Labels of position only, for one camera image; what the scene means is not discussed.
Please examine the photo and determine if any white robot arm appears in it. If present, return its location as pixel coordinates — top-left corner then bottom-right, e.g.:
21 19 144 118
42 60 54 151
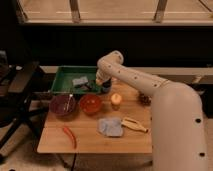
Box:
96 50 208 171

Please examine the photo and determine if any black office chair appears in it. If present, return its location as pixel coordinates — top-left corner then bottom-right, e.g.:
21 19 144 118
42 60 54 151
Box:
0 50 47 150

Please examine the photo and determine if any wooden spatula tool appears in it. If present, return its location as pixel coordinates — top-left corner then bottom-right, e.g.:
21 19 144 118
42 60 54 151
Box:
121 117 148 133

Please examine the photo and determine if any blue folded cloth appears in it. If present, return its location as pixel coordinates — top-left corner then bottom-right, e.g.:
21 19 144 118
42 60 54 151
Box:
97 117 123 137

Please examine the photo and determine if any purple bowl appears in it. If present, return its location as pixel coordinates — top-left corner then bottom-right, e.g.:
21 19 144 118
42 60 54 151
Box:
49 94 76 116

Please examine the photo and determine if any brown pine cone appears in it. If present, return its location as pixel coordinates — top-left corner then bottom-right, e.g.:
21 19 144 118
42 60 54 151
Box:
138 93 151 106

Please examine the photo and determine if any red chili pepper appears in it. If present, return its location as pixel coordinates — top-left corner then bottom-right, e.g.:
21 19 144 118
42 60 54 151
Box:
62 126 77 149

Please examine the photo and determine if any yellow round fruit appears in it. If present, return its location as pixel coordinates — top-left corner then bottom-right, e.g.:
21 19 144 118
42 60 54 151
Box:
110 93 122 105

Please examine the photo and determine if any orange bowl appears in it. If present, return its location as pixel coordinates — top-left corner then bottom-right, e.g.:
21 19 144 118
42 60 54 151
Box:
79 94 102 115

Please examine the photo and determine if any grey cleaning brush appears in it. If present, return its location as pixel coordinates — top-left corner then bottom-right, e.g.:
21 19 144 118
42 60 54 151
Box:
72 76 93 90

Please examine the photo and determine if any green plastic tray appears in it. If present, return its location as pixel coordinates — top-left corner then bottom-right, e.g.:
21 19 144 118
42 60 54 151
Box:
51 66 101 94

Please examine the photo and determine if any metal spoon in bowl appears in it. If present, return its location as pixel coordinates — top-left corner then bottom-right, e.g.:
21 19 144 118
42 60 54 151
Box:
64 94 73 112

